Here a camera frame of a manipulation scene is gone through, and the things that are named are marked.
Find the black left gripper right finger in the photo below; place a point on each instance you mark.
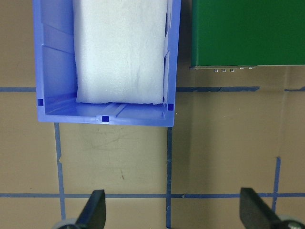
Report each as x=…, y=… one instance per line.
x=254, y=213

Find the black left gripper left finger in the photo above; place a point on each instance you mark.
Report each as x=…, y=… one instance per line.
x=93, y=215

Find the white foam pad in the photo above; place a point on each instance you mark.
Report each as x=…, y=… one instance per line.
x=118, y=46

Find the green conveyor belt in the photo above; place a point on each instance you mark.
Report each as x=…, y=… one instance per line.
x=247, y=33

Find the blue plastic bin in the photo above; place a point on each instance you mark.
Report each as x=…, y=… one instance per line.
x=56, y=73

